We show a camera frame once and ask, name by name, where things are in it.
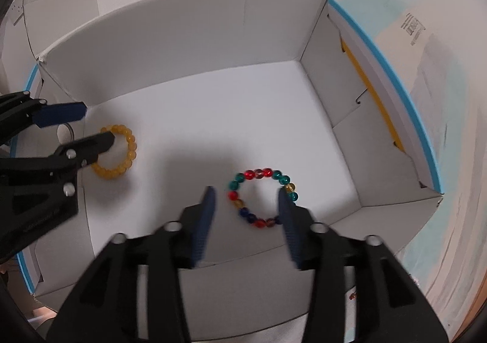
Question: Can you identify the multicolour bead bracelet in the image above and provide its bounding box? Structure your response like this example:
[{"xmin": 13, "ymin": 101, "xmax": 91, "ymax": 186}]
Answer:
[{"xmin": 227, "ymin": 167, "xmax": 299, "ymax": 230}]

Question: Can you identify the striped printed bed sheet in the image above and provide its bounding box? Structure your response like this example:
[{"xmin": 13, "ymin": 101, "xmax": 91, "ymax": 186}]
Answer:
[{"xmin": 328, "ymin": 0, "xmax": 487, "ymax": 343}]

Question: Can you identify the yellow bead bracelet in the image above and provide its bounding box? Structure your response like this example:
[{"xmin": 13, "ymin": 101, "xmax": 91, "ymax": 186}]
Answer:
[{"xmin": 90, "ymin": 124, "xmax": 138, "ymax": 179}]

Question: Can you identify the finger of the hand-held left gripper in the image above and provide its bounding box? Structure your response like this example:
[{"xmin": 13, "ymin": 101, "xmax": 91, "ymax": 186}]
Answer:
[
  {"xmin": 0, "ymin": 91, "xmax": 88, "ymax": 147},
  {"xmin": 0, "ymin": 131, "xmax": 116, "ymax": 177}
]

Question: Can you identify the printed cardboard box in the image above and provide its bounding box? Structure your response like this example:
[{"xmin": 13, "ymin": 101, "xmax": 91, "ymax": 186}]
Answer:
[{"xmin": 8, "ymin": 0, "xmax": 444, "ymax": 343}]

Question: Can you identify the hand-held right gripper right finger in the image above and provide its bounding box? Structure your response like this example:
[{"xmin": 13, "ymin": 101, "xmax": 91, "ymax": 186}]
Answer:
[{"xmin": 277, "ymin": 188, "xmax": 453, "ymax": 343}]

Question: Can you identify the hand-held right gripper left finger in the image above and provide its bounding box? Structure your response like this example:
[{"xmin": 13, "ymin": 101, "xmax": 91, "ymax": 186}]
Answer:
[{"xmin": 46, "ymin": 185, "xmax": 217, "ymax": 343}]

